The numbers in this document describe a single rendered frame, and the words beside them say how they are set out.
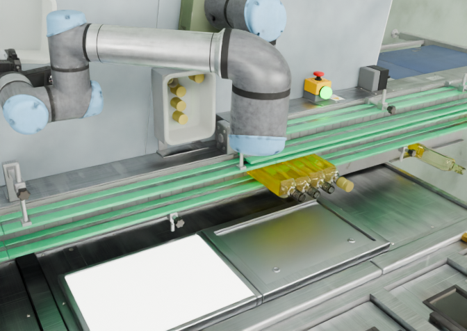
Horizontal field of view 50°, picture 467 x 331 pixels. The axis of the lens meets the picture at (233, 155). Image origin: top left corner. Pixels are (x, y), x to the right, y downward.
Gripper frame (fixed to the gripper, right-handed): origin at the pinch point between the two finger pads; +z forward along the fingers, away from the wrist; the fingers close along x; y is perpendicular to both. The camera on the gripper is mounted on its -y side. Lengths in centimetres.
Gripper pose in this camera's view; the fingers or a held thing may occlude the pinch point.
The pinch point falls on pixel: (6, 57)
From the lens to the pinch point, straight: 137.4
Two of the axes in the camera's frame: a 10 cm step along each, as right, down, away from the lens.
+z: -5.1, -4.8, 7.1
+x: -1.8, 8.7, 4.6
